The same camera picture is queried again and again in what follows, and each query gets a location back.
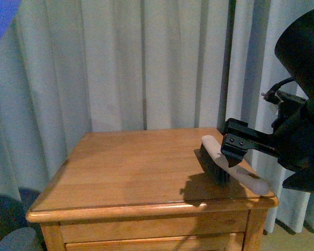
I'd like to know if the grey curtain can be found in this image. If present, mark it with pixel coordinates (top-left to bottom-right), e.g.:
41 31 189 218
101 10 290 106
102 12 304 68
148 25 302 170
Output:
0 0 314 235

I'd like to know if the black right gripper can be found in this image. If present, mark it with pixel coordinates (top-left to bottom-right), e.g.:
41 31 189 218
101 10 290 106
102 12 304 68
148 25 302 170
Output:
221 92 314 193

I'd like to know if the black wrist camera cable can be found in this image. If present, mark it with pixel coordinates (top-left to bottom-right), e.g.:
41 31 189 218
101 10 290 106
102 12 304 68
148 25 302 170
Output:
261 77 296 101

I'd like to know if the beige hand brush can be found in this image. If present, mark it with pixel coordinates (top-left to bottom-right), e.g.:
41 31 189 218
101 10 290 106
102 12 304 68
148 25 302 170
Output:
199 135 270 196

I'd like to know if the wooden nightstand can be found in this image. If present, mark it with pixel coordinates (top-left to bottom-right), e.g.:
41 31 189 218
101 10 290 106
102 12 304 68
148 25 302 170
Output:
26 128 278 250

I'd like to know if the small white air purifier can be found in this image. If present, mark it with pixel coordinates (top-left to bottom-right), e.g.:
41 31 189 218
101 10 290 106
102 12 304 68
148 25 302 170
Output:
0 227 43 251

